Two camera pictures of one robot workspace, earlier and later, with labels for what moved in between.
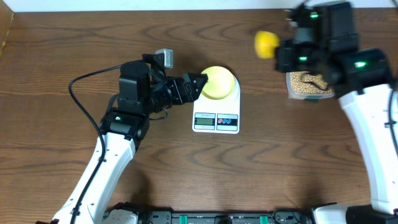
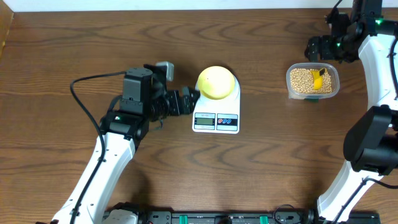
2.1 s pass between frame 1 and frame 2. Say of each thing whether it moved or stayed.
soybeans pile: stayed
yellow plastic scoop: moved
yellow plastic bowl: stayed
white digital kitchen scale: stayed
